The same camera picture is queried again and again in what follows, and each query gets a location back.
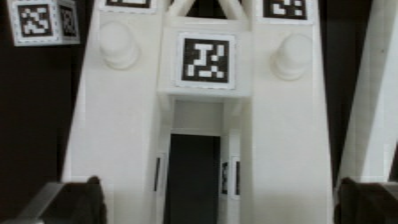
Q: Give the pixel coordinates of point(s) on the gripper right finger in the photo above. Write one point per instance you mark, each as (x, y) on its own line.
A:
(367, 203)

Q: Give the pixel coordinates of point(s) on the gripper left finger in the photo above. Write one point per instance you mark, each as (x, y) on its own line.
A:
(66, 204)

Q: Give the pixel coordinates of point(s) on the white chair back part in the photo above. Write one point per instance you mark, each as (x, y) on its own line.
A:
(114, 139)

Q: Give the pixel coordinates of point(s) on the white U-shaped fence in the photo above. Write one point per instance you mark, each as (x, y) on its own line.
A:
(372, 134)

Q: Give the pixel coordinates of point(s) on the white tagged leg cube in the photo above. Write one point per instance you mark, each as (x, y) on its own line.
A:
(43, 22)

